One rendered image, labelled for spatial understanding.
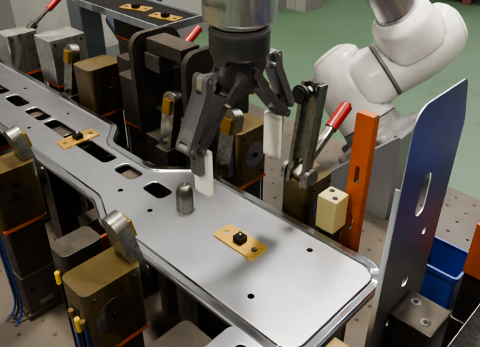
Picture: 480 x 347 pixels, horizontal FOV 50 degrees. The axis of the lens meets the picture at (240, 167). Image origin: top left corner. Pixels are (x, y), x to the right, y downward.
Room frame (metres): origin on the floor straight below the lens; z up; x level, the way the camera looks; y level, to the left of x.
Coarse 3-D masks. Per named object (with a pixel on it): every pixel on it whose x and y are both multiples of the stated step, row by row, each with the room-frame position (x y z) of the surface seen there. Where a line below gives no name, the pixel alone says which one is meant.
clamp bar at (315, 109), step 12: (300, 84) 0.71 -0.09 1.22; (312, 84) 0.73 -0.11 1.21; (324, 84) 0.72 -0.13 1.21; (300, 96) 0.70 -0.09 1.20; (312, 96) 0.71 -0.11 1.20; (324, 96) 0.72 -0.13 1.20; (300, 108) 0.72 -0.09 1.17; (312, 108) 0.71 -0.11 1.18; (300, 120) 0.72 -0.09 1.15; (312, 120) 0.70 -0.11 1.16; (300, 132) 0.72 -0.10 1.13; (312, 132) 0.70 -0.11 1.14; (300, 144) 0.72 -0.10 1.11; (312, 144) 0.70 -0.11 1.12; (300, 156) 0.71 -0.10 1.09; (312, 156) 0.70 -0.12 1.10; (288, 168) 0.71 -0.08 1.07; (312, 168) 0.71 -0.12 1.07; (288, 180) 0.71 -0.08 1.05; (300, 180) 0.69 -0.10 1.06
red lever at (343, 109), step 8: (344, 104) 0.79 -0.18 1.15; (336, 112) 0.78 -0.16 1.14; (344, 112) 0.78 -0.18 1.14; (336, 120) 0.77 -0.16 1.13; (328, 128) 0.76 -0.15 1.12; (336, 128) 0.76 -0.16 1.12; (320, 136) 0.75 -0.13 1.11; (328, 136) 0.75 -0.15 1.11; (320, 144) 0.74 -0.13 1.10; (320, 152) 0.74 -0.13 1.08; (296, 168) 0.71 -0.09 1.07; (296, 176) 0.71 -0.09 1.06
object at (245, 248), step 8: (216, 232) 0.63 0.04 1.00; (232, 232) 0.63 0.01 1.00; (240, 232) 0.62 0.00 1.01; (224, 240) 0.61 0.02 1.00; (232, 240) 0.61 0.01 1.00; (240, 240) 0.60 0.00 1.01; (248, 240) 0.61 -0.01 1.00; (256, 240) 0.61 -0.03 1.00; (240, 248) 0.59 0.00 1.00; (248, 248) 0.59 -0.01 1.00; (256, 248) 0.59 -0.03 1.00; (264, 248) 0.59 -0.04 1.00; (248, 256) 0.57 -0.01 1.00; (256, 256) 0.58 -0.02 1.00
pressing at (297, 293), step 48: (0, 96) 1.14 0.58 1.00; (48, 96) 1.14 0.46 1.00; (48, 144) 0.91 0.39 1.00; (96, 144) 0.91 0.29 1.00; (96, 192) 0.74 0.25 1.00; (144, 192) 0.74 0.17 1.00; (240, 192) 0.74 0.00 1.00; (144, 240) 0.61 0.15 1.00; (192, 240) 0.61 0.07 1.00; (288, 240) 0.61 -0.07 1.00; (192, 288) 0.52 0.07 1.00; (240, 288) 0.51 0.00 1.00; (288, 288) 0.51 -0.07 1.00; (336, 288) 0.51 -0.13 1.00; (288, 336) 0.43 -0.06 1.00
